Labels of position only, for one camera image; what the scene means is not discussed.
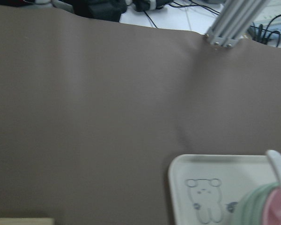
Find stacked green bowls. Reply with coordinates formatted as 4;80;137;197
230;182;279;225

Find cream rabbit tray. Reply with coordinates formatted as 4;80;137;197
168;154;280;225

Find small pink bowl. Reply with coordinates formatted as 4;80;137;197
260;187;281;225

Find aluminium frame post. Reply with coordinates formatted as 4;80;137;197
205;0;269;48

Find wooden cutting board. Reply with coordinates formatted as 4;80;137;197
0;218;55;225

